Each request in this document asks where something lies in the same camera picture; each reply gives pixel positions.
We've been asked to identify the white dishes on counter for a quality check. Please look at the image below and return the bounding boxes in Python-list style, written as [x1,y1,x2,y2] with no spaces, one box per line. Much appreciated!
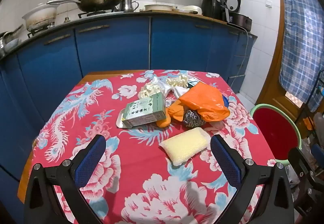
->
[144,4,178,12]

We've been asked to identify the steel wool scrubber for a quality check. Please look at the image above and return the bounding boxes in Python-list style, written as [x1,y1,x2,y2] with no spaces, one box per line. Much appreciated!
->
[183,109,204,129]

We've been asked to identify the orange mesh bag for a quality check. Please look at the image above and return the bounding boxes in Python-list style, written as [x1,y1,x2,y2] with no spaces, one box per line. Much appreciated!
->
[156,99,188,129]

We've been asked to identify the dark rice cooker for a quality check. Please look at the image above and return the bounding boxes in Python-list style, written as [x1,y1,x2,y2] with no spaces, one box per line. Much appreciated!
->
[224,0,253,31]

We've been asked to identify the gas stove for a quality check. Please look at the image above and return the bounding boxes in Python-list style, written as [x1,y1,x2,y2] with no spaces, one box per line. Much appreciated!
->
[27,10,119,37]

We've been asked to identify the red floral tablecloth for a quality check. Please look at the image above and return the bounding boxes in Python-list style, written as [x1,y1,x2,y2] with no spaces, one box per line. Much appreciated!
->
[24,69,276,224]

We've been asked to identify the white cloth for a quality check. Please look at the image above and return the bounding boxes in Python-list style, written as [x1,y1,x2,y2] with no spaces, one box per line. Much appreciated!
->
[152,76,190,103]

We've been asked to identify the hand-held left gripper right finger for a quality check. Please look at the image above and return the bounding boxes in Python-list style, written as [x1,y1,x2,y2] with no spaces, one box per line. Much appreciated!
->
[211,135,295,224]

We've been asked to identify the white clay pot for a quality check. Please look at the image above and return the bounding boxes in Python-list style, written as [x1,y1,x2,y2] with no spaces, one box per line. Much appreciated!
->
[22,3,57,32]

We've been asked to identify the blue plaid curtain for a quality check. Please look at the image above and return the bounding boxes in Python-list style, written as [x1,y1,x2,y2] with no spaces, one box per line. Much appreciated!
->
[276,0,324,113]

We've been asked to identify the orange plastic item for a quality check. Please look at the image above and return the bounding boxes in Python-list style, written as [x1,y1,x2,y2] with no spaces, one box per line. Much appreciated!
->
[302,116,313,131]

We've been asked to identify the white power cable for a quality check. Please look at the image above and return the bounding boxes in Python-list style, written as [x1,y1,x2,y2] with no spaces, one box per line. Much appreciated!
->
[229,29,250,80]

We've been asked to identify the steel kettle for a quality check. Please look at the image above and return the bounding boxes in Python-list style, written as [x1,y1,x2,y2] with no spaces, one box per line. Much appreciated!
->
[119,0,140,13]

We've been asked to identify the orange plastic bag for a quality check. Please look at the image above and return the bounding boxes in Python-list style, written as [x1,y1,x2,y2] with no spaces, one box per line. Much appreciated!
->
[178,82,231,122]

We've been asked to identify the black metal rack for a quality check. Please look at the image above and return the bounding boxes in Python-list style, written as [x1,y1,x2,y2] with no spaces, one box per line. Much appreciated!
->
[295,69,324,138]

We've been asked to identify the wooden door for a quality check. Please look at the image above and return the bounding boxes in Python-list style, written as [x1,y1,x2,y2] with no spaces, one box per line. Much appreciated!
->
[254,0,324,123]

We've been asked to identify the steel pot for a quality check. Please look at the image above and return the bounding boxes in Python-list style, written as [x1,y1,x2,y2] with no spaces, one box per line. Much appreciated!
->
[0,24,24,53]

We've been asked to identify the green medicine box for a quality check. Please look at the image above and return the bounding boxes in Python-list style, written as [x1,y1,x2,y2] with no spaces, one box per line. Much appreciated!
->
[121,93,167,128]

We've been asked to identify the yellow sponge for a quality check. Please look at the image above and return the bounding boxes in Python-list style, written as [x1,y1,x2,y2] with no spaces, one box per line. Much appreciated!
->
[159,128,211,167]

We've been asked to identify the blue kitchen base cabinet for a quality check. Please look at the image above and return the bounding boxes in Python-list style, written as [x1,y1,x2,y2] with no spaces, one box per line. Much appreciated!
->
[0,10,255,189]

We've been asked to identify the black wok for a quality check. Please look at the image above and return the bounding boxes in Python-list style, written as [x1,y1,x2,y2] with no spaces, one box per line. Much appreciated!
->
[73,0,126,13]

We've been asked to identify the white domed cover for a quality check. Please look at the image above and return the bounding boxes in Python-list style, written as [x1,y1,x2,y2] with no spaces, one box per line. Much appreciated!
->
[182,5,203,15]

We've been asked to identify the red basin with green rim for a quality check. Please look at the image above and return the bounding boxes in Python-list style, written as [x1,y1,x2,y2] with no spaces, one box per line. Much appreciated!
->
[253,104,302,166]

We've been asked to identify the cream crumpled foam net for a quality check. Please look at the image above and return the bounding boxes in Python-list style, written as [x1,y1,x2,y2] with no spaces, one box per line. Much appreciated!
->
[166,75,189,88]
[139,83,162,99]

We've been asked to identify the black air fryer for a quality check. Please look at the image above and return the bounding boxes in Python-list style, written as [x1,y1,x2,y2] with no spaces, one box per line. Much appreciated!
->
[202,0,228,22]

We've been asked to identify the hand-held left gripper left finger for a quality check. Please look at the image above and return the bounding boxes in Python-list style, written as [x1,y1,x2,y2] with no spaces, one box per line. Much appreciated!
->
[24,135,107,224]

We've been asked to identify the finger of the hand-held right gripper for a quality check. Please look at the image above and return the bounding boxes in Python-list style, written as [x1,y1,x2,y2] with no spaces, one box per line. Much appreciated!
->
[311,143,324,166]
[288,147,324,217]

